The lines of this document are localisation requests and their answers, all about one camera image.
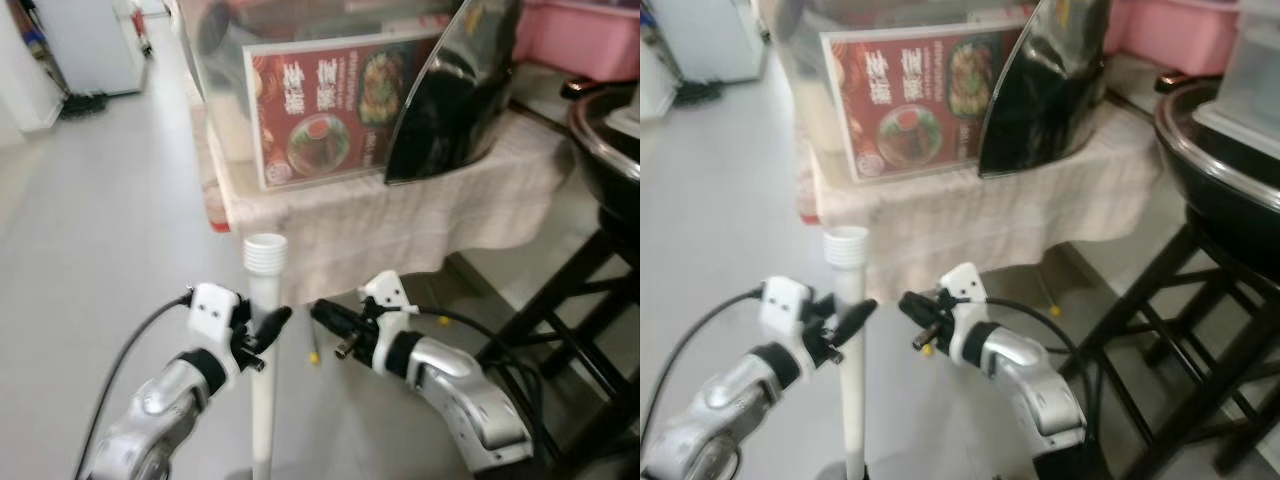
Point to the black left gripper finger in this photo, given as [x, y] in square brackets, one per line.
[275, 325]
[857, 318]

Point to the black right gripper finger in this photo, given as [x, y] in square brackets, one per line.
[335, 315]
[920, 306]

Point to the white plastic table leg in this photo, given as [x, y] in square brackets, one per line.
[263, 400]
[850, 420]

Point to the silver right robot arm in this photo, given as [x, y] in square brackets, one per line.
[460, 390]
[1030, 385]

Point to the beige towel table cover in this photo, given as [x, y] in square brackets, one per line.
[980, 215]
[400, 220]

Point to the black round stool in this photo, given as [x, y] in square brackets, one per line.
[1200, 300]
[560, 290]

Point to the red food menu poster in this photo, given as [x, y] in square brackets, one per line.
[900, 100]
[320, 110]

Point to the clear storage box orange lid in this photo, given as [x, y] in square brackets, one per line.
[800, 60]
[220, 100]

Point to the black bag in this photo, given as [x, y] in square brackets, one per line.
[460, 90]
[1050, 80]

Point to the dark floor mop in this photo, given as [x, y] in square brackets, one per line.
[85, 105]
[697, 95]

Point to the clear plastic storage box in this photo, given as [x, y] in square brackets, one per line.
[1250, 80]
[628, 120]

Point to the small red white object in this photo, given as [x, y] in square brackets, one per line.
[140, 35]

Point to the pink plastic basin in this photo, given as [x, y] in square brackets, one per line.
[1170, 35]
[580, 40]

